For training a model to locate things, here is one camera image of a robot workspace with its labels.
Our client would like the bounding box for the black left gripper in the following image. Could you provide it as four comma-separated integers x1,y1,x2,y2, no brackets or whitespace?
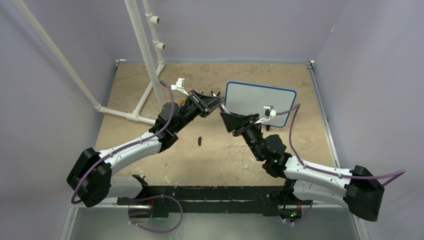
173,89,224,133

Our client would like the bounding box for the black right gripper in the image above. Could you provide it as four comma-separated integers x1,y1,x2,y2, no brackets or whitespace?
221,111,264,161

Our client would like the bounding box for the white marker pen black cap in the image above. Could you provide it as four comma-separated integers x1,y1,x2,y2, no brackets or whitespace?
219,104,229,113

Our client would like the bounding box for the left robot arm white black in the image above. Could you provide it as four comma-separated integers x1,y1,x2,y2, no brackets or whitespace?
66,90,225,207

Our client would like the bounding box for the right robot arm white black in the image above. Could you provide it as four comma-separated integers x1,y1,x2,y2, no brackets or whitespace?
220,112,385,222

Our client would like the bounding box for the blue framed whiteboard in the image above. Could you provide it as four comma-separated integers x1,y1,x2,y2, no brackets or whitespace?
224,81,297,117

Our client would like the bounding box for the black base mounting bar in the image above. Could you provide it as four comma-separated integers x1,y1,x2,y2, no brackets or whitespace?
117,176,311,218

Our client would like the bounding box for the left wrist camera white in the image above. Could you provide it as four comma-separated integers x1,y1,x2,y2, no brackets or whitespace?
171,78,188,96

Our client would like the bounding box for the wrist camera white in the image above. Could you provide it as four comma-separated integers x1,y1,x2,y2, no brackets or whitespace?
255,105,277,124
171,78,188,96

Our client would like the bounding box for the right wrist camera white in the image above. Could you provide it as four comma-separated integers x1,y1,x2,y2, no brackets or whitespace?
255,105,277,124

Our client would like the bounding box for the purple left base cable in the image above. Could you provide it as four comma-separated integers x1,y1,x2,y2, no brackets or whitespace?
127,194,184,234

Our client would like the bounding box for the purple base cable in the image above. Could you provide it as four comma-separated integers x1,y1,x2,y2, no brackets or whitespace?
127,194,184,234
282,200,314,226

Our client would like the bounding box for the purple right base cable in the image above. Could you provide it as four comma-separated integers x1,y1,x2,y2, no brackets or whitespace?
282,200,314,226

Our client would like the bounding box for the white PVC pipe frame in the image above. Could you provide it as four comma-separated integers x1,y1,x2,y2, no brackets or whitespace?
11,0,168,126

